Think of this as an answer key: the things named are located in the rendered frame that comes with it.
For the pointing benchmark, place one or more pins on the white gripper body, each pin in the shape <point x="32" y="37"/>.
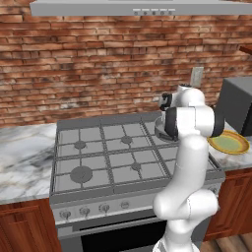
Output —
<point x="161" y="105"/>

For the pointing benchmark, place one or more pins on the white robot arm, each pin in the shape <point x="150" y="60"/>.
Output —
<point x="192" y="157"/>

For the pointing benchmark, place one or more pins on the grey gas stove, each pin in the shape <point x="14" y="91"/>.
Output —
<point x="108" y="154"/>

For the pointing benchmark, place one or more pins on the dark grey microwave oven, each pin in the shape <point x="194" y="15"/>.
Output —
<point x="236" y="101"/>

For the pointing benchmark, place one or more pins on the yellow green plate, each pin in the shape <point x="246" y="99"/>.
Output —
<point x="229" y="142"/>

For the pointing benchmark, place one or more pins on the grey stove knob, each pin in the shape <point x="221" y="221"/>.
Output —
<point x="214" y="189"/>
<point x="104" y="207"/>
<point x="124" y="204"/>
<point x="84" y="211"/>
<point x="65" y="215"/>

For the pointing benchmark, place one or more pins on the grey range hood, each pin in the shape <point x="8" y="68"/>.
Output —
<point x="98" y="8"/>

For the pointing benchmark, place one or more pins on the brown wooden base cupboard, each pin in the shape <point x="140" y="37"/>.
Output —
<point x="234" y="200"/>
<point x="26" y="226"/>

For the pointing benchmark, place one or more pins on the black glass oven door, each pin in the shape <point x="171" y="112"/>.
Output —
<point x="121" y="239"/>

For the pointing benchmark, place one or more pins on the grey wall outlet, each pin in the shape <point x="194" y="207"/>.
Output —
<point x="197" y="76"/>

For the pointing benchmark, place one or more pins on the brown wooden wall cupboard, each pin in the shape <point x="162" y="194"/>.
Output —
<point x="246" y="49"/>

